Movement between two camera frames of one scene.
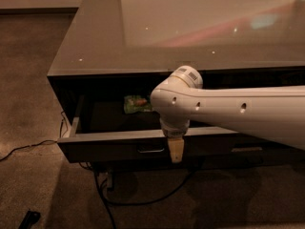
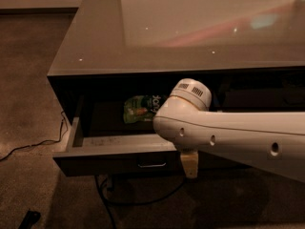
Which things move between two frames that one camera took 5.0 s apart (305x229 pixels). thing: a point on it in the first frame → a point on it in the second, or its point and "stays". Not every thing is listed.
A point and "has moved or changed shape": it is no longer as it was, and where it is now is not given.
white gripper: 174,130 → 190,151
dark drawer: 102,132 has moved or changed shape
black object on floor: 30,218 stays
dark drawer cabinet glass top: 124,39 stays
